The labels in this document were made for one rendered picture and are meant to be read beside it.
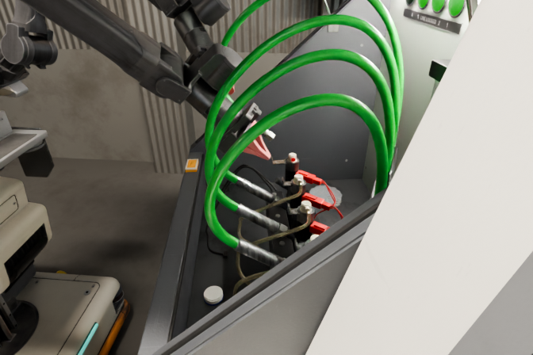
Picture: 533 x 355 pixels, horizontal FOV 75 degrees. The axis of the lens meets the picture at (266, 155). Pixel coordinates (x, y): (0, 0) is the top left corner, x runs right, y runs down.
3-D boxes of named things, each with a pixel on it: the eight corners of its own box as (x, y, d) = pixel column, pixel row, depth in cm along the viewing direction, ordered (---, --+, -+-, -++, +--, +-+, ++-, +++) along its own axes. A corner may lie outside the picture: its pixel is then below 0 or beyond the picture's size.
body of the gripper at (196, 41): (234, 54, 78) (219, 28, 79) (201, 52, 70) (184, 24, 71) (218, 72, 82) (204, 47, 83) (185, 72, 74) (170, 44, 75)
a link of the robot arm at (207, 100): (185, 86, 68) (173, 97, 63) (206, 62, 65) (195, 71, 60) (211, 111, 70) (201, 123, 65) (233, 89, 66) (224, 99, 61)
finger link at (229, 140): (274, 159, 65) (239, 125, 63) (250, 180, 68) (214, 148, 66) (280, 143, 71) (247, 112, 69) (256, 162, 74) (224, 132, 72)
